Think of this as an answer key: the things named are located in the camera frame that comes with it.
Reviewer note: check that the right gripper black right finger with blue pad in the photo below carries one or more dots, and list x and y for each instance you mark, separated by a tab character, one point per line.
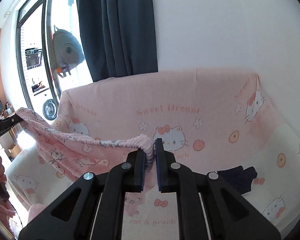
208	206

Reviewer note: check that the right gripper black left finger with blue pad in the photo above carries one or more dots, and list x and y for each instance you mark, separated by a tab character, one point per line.
92	207

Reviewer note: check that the pink cartoon print pants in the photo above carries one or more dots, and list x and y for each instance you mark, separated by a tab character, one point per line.
82	140

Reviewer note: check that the wooden side cabinet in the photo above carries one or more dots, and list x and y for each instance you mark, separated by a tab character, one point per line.
7	135

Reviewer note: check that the folded navy striped garment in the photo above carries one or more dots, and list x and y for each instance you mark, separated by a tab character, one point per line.
239	178

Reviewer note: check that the pink Hello Kitty sofa cover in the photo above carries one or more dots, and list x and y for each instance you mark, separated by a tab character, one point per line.
211	120

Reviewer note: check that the grey hanging backpack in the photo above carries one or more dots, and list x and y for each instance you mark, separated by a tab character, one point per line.
67	51

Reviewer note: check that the dark navy curtain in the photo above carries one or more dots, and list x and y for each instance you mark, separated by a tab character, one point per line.
118	37

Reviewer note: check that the black window frame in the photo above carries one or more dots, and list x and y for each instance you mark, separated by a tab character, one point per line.
33	45

